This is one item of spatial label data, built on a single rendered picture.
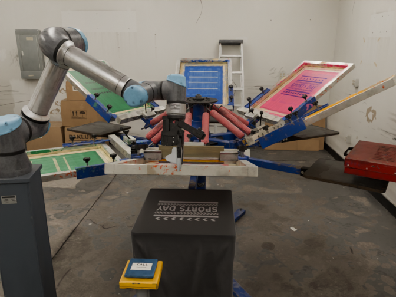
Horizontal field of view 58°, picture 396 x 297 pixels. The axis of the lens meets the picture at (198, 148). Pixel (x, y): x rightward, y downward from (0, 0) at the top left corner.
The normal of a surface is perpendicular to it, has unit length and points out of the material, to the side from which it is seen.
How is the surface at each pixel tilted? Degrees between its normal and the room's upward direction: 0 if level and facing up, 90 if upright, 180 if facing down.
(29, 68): 90
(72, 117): 91
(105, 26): 90
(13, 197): 90
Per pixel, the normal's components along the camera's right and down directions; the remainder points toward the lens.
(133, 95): -0.24, 0.28
